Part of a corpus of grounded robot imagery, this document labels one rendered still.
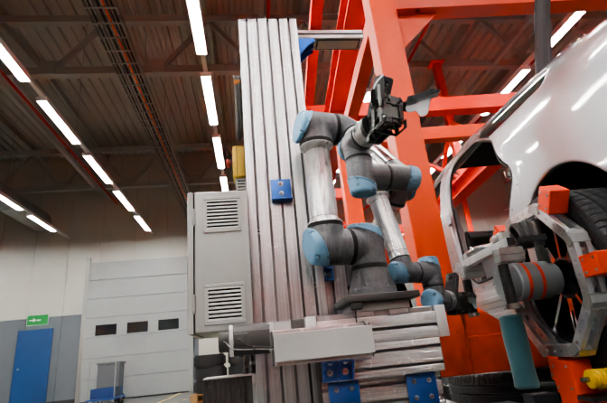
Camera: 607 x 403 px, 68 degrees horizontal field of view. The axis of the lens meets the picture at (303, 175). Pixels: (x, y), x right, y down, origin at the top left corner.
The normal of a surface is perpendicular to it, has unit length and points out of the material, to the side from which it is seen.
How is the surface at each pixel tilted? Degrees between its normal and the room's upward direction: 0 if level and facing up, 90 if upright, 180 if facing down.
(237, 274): 90
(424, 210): 90
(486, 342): 90
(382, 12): 90
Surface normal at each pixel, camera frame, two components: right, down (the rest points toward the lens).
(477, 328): 0.04, -0.37
